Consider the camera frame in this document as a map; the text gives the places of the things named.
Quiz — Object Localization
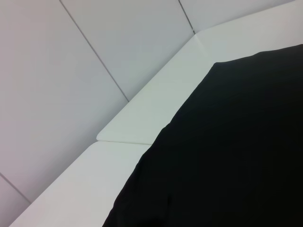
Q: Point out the black t-shirt with white print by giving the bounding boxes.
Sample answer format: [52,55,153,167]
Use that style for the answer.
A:
[101,44,303,227]

